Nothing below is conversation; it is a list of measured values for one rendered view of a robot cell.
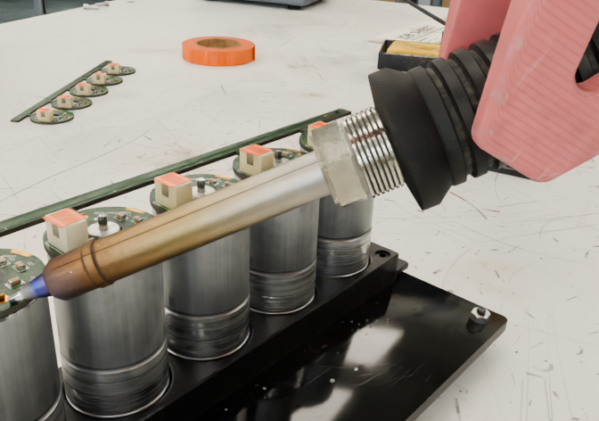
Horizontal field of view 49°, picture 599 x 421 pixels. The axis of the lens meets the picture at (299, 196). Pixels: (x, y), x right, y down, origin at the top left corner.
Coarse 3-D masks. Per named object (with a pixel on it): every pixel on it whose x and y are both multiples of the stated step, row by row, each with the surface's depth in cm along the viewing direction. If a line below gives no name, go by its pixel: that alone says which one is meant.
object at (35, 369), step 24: (24, 312) 12; (48, 312) 13; (0, 336) 12; (24, 336) 12; (48, 336) 13; (0, 360) 12; (24, 360) 12; (48, 360) 13; (0, 384) 12; (24, 384) 13; (48, 384) 13; (0, 408) 12; (24, 408) 13; (48, 408) 13
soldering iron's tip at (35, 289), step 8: (32, 280) 12; (40, 280) 12; (24, 288) 12; (32, 288) 12; (40, 288) 12; (8, 296) 12; (16, 296) 12; (24, 296) 12; (32, 296) 12; (40, 296) 12; (48, 296) 12
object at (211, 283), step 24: (240, 240) 16; (168, 264) 16; (192, 264) 16; (216, 264) 16; (240, 264) 16; (168, 288) 16; (192, 288) 16; (216, 288) 16; (240, 288) 17; (168, 312) 17; (192, 312) 16; (216, 312) 17; (240, 312) 17; (168, 336) 17; (192, 336) 17; (216, 336) 17; (240, 336) 17; (192, 360) 17
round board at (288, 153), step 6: (282, 150) 19; (288, 150) 19; (294, 150) 19; (282, 156) 19; (288, 156) 19; (294, 156) 19; (234, 162) 18; (234, 168) 18; (240, 174) 18; (246, 174) 18
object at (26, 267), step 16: (0, 256) 13; (16, 256) 13; (32, 256) 13; (0, 272) 13; (16, 272) 13; (32, 272) 13; (0, 288) 12; (16, 288) 12; (0, 304) 12; (16, 304) 12
